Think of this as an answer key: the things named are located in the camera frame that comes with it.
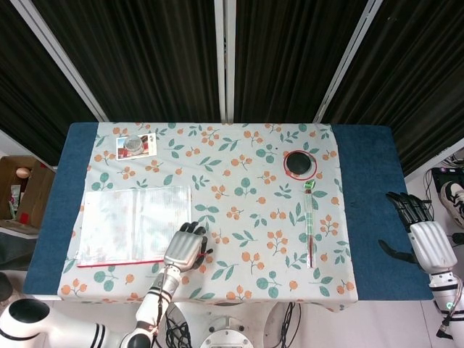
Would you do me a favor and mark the white mesh zipper pouch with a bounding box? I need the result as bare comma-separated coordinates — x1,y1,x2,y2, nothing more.
76,185,194,269

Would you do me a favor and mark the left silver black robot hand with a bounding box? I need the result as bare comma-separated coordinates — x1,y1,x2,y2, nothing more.
163,221,214,274

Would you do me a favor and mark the floral orange berry tablecloth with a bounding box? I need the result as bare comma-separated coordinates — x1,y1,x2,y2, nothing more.
57,122,360,313

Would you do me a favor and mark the brown cardboard box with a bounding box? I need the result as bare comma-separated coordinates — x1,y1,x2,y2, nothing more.
0,155,57,236

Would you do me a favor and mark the wrapped brown chopsticks pair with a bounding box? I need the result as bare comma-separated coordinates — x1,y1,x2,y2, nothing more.
303,178,317,270

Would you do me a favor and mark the clear plastic jar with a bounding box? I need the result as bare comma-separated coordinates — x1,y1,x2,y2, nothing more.
123,134,144,154

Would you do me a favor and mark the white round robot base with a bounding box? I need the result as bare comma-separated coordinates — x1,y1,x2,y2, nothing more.
198,302,255,348

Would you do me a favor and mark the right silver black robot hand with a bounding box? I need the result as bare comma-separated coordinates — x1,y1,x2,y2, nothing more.
378,191,459,275

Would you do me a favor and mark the white metal frame post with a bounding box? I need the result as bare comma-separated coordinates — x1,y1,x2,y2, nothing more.
312,0,378,123
9,0,108,123
214,0,237,123

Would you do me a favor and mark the picture postcard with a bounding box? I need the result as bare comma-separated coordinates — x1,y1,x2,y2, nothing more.
115,133,158,161

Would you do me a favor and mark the red rubber band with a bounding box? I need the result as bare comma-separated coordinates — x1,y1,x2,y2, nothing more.
282,149,318,181

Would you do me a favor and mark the white black sneaker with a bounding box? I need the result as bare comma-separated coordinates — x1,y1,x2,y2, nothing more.
439,181,464,228

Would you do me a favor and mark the black pleated curtain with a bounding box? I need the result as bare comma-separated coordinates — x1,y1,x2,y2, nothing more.
0,0,464,175

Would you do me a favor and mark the black cable bundle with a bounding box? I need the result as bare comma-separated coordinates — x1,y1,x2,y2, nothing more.
165,307,194,348

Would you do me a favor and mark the black round lid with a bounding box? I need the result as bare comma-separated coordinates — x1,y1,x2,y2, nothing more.
286,152,313,175

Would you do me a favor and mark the blue table cover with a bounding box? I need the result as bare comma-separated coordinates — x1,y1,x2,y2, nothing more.
22,122,436,302

